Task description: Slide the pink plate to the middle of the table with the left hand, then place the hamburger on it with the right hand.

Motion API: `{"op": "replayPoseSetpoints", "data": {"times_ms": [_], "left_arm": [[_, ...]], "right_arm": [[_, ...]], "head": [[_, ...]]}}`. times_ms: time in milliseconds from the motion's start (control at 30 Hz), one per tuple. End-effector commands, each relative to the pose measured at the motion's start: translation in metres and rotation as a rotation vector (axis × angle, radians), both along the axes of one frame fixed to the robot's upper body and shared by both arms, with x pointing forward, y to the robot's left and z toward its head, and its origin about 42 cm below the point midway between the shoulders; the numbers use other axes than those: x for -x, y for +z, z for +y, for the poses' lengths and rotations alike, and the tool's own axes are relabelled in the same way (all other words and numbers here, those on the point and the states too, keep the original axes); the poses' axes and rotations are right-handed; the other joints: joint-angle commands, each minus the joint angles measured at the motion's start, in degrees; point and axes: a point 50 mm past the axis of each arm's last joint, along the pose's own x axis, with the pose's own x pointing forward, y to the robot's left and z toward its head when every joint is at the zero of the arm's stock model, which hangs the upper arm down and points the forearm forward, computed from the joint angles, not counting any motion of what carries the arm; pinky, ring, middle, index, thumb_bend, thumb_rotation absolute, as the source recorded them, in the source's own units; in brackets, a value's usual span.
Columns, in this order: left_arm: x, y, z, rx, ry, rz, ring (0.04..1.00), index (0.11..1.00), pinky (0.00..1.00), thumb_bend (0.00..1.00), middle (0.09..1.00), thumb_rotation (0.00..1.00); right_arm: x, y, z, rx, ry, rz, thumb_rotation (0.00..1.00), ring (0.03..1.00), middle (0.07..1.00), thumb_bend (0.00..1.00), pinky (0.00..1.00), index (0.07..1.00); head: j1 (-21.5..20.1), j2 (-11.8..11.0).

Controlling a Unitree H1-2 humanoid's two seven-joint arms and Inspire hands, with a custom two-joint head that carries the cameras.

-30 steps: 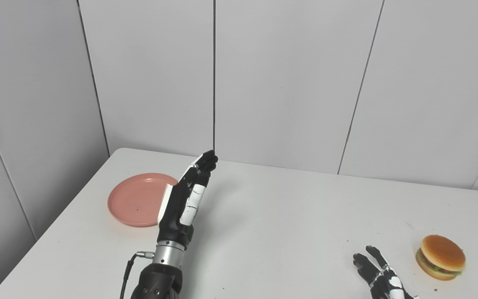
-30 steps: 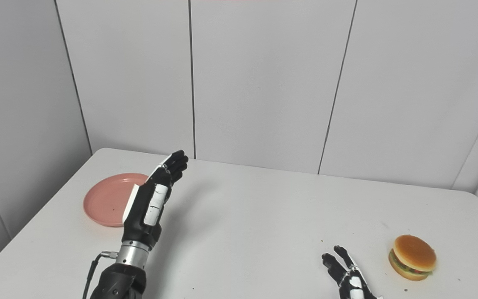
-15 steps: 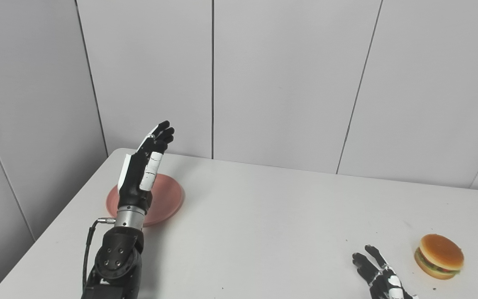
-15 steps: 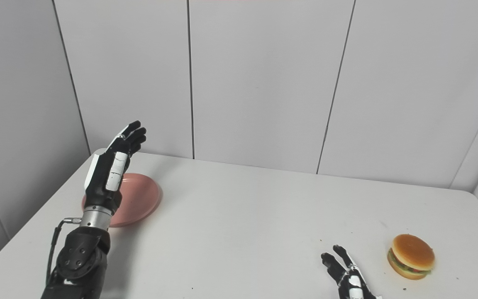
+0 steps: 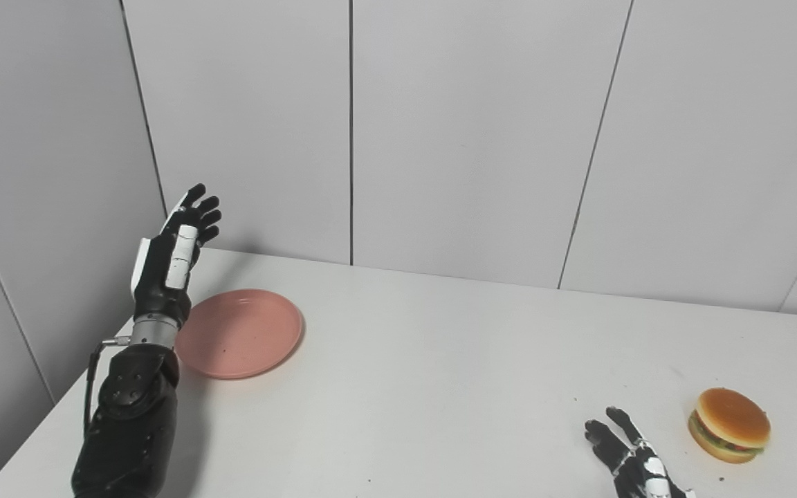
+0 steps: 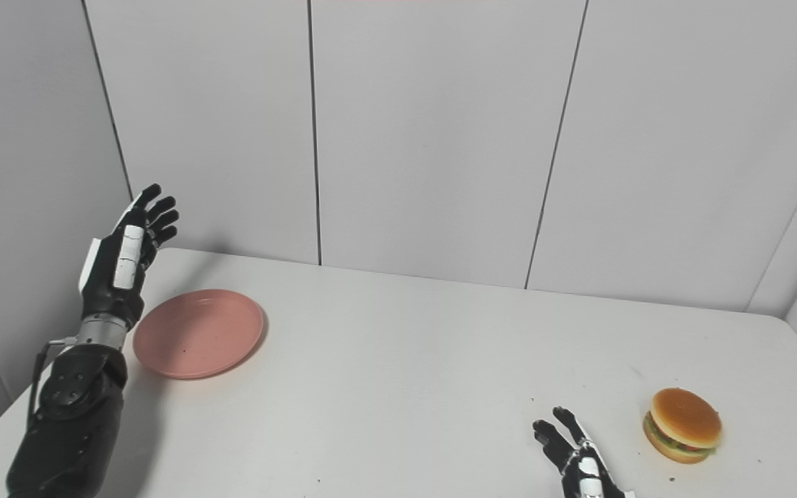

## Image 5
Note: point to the toy hamburger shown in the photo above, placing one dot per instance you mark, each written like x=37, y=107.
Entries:
x=730, y=422

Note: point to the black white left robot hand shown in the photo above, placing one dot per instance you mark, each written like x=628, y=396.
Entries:
x=156, y=277

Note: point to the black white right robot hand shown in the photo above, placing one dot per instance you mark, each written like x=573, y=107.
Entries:
x=637, y=470

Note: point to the pink round plate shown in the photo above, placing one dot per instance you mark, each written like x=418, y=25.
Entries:
x=243, y=335

